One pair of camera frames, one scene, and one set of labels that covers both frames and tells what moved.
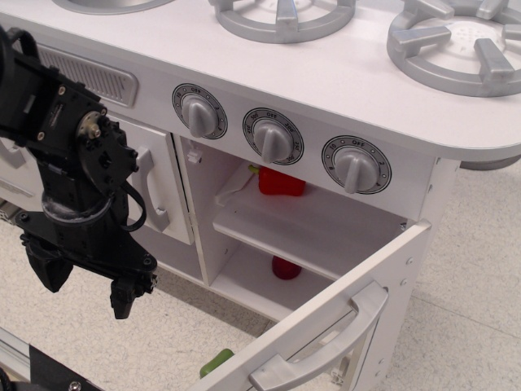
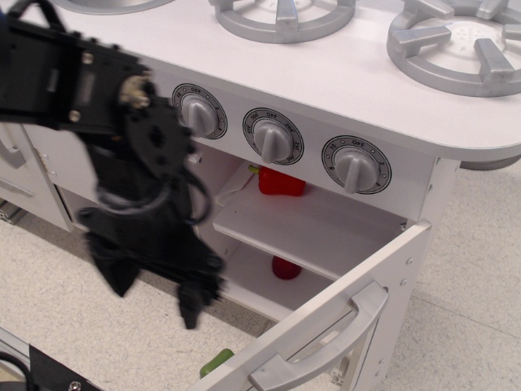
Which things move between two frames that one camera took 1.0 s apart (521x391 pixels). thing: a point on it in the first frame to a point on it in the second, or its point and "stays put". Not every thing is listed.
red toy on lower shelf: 284,269 stays put
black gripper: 102,246 to 160,240
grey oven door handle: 369,304 stays put
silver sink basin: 116,6 stays put
